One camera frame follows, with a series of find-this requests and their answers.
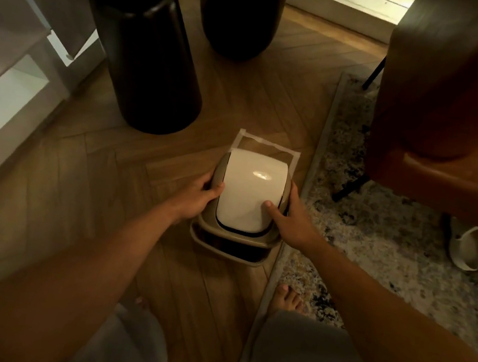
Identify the round black pedestal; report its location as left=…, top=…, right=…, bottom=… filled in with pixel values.
left=186, top=0, right=288, bottom=66

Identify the white tape square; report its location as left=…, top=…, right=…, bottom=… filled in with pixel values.
left=227, top=127, right=304, bottom=183

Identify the thin black chair leg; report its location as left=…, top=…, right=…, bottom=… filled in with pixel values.
left=361, top=54, right=387, bottom=93

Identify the person's right hand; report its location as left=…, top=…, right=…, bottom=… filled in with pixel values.
left=255, top=178, right=327, bottom=255

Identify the person's right forearm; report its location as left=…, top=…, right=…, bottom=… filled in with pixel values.
left=284, top=236, right=478, bottom=362

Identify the patterned grey rug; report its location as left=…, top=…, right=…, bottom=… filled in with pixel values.
left=235, top=62, right=478, bottom=362

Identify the white cabinet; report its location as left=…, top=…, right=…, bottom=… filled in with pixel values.
left=0, top=0, right=114, bottom=235

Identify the black chair base bar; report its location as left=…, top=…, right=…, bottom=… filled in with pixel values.
left=331, top=170, right=371, bottom=207

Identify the beige dust bin body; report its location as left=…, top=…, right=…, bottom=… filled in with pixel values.
left=185, top=218, right=284, bottom=271

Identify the beige lid with white flap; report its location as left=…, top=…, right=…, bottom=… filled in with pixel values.
left=194, top=144, right=297, bottom=251

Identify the tall black cylindrical pedestal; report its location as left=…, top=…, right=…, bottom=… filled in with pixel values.
left=69, top=0, right=217, bottom=141

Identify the brown leather chair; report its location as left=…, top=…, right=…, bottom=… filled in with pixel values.
left=357, top=0, right=478, bottom=237

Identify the person's left hand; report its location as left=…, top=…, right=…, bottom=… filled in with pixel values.
left=166, top=165, right=228, bottom=232

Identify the person's left forearm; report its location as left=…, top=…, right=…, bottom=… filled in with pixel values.
left=0, top=180, right=187, bottom=362

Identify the person's right foot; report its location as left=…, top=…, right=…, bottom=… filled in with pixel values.
left=267, top=282, right=308, bottom=321

